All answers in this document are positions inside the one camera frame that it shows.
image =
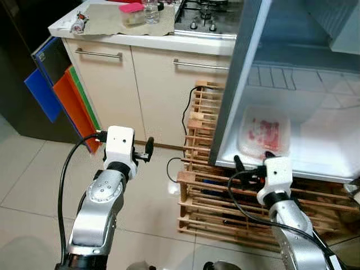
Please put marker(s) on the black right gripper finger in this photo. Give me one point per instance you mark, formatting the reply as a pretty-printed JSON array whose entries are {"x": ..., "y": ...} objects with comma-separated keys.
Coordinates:
[
  {"x": 269, "y": 155},
  {"x": 239, "y": 163}
]

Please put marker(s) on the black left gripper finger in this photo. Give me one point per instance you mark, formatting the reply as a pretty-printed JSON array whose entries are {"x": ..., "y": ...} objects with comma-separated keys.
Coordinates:
[{"x": 149, "y": 147}]

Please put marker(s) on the clear container with red meat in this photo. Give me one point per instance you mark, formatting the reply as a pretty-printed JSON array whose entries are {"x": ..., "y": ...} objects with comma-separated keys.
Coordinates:
[{"x": 261, "y": 132}]

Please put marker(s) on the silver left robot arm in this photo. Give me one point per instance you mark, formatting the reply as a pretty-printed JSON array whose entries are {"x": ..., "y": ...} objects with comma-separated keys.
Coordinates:
[{"x": 98, "y": 214}]

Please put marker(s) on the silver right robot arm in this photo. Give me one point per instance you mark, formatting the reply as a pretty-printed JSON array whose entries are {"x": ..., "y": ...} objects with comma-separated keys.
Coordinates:
[{"x": 292, "y": 225}]

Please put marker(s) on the silver mini fridge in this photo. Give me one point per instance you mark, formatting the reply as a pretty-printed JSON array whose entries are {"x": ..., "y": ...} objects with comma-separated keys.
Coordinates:
[{"x": 236, "y": 84}]

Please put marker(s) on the wooden slatted rack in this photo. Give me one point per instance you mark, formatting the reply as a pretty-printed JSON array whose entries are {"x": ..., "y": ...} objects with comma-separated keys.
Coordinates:
[{"x": 188, "y": 179}]

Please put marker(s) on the beige kitchen cabinet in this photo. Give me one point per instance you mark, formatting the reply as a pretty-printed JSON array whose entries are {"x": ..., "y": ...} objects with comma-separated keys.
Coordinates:
[{"x": 152, "y": 95}]

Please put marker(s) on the green board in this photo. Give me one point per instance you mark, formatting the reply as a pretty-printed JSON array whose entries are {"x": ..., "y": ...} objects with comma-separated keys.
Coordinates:
[{"x": 84, "y": 95}]

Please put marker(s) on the orange board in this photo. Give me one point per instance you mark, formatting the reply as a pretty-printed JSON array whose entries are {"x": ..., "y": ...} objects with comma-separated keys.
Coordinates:
[{"x": 73, "y": 107}]

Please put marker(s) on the robot right leg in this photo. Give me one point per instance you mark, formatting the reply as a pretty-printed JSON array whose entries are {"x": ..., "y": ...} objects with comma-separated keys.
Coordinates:
[{"x": 222, "y": 266}]

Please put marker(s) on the robot leg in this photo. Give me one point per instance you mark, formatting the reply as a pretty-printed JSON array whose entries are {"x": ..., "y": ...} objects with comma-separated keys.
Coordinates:
[
  {"x": 222, "y": 266},
  {"x": 140, "y": 266}
]

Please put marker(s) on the robot left leg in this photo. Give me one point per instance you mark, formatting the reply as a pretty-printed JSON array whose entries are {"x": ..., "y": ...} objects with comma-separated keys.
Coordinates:
[{"x": 140, "y": 266}]

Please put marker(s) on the beige counter mat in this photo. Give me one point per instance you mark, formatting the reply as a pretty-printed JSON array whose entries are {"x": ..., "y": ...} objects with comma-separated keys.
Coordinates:
[{"x": 107, "y": 22}]

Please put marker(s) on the clear plastic water bottle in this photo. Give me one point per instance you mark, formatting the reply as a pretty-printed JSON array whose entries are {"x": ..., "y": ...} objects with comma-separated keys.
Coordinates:
[{"x": 151, "y": 14}]

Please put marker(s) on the pink lid food container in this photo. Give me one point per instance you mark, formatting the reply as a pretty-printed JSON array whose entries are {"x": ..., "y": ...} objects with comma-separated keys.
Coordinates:
[{"x": 130, "y": 8}]

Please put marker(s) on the steel gas hob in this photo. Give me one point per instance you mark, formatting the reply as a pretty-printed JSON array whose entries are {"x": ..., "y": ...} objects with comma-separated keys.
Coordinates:
[{"x": 208, "y": 17}]

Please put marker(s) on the clear freezer compartment flap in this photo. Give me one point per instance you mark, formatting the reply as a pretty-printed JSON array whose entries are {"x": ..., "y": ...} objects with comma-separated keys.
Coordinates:
[{"x": 343, "y": 28}]

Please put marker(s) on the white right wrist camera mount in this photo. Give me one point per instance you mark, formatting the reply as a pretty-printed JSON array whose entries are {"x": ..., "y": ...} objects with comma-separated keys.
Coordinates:
[{"x": 278, "y": 174}]

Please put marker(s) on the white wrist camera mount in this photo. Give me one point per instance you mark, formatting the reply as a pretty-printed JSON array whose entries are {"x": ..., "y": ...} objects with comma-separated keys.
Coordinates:
[
  {"x": 119, "y": 143},
  {"x": 278, "y": 174}
]

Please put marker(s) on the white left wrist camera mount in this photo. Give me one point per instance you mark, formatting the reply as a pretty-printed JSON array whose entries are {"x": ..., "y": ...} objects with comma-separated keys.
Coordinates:
[{"x": 119, "y": 143}]

